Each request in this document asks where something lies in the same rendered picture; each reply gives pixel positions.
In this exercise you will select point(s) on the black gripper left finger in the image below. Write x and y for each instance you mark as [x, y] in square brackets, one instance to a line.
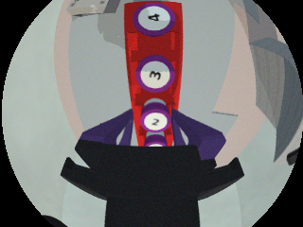
[107, 132]

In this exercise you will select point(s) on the grey flat mat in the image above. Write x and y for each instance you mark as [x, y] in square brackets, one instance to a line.
[98, 71]

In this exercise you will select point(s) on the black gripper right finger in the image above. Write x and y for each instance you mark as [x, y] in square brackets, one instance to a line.
[208, 140]

